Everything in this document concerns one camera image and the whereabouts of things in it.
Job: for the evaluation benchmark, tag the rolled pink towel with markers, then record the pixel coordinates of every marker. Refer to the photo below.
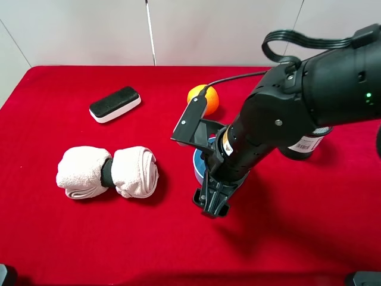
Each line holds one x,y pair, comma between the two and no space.
134,172

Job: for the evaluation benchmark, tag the black and white board eraser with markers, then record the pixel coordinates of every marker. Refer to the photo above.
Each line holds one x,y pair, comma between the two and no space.
115,105

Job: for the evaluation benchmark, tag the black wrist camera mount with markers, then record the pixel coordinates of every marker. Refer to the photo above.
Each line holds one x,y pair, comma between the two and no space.
192,129

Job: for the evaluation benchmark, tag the orange fruit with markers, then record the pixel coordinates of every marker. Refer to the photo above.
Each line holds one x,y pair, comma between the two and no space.
211,96

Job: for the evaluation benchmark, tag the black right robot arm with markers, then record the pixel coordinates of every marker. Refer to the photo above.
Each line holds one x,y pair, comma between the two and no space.
316,83

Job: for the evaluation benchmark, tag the red velvet table cloth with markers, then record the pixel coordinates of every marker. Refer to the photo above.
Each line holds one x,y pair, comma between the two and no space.
291,222

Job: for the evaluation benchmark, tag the light blue round bowl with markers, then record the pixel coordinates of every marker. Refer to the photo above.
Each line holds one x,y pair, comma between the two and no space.
199,167

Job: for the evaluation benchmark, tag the dark cylindrical bottle with label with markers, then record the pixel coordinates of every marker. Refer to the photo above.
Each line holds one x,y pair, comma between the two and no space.
304,148

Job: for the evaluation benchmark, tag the black band around towel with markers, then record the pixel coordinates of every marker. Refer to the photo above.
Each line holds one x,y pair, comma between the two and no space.
106,178

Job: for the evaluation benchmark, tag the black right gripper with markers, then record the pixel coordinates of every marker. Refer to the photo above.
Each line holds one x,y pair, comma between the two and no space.
215,194

